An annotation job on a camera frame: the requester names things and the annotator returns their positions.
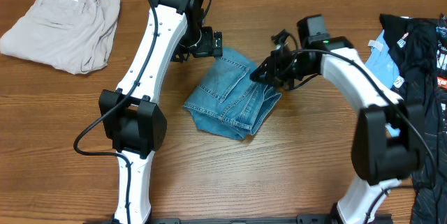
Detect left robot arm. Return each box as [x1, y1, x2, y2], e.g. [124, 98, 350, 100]
[98, 0, 223, 223]

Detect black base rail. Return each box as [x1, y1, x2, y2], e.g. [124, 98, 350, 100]
[83, 213, 394, 224]

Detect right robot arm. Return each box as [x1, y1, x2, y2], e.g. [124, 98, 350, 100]
[250, 15, 427, 223]

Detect light blue garment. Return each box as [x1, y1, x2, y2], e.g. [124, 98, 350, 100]
[365, 30, 402, 137]

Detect blue denim jeans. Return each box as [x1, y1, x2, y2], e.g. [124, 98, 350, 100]
[183, 47, 281, 140]

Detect black printed t-shirt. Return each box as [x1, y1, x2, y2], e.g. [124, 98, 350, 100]
[379, 14, 446, 223]

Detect folded beige trousers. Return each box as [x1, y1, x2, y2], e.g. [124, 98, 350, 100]
[1, 0, 121, 75]

